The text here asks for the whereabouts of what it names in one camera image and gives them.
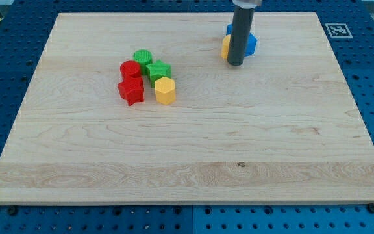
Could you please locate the blue cube block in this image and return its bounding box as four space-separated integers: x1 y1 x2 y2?
226 24 232 35

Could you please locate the yellow hexagon block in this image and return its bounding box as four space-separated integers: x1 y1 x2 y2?
155 77 176 105

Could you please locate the green star block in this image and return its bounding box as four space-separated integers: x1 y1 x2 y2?
146 60 171 88

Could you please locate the red star block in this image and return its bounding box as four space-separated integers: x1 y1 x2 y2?
117 77 144 106

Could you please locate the green cylinder block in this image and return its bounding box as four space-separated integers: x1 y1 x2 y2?
132 49 153 75

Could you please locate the red cylinder block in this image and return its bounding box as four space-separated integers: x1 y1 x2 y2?
119 60 142 81

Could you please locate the yellow block behind rod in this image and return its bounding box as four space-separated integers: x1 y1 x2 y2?
221 34 231 59

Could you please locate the wooden board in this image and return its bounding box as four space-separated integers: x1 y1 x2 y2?
0 12 374 206

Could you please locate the blue hexagon block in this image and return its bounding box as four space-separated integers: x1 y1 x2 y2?
245 33 258 57

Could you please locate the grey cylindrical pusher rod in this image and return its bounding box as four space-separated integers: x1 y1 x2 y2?
227 5 255 66

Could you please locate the white fiducial marker tag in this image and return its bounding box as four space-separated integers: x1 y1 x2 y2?
325 23 353 38

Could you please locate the black bolt front left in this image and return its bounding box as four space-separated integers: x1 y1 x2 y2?
6 205 18 216

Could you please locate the black bolt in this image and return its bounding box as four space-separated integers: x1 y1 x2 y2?
366 203 374 214
6 205 18 216

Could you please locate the black bolt front right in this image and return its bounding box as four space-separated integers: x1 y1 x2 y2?
366 203 374 214

